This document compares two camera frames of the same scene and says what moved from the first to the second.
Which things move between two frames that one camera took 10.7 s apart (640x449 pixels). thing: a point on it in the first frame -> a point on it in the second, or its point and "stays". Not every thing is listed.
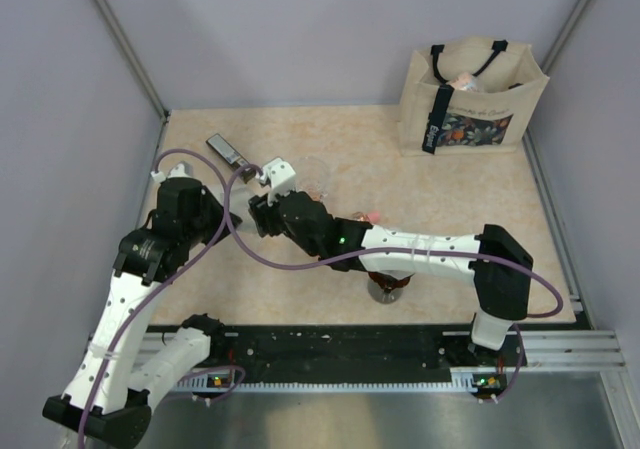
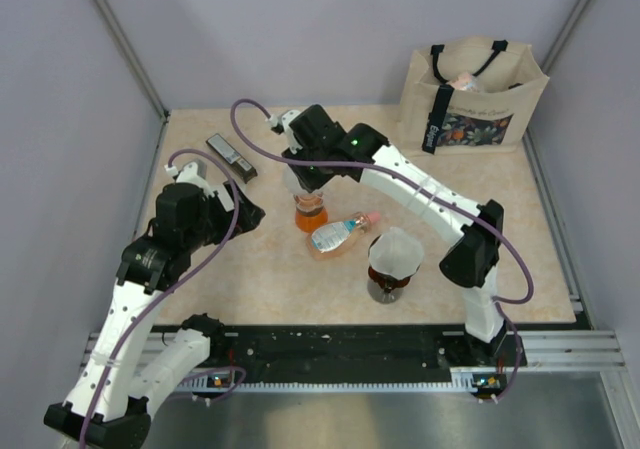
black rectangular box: (221, 146) stays
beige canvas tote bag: (435, 121) stays
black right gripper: (264, 215) -> (307, 182)
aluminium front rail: (540, 351) stays
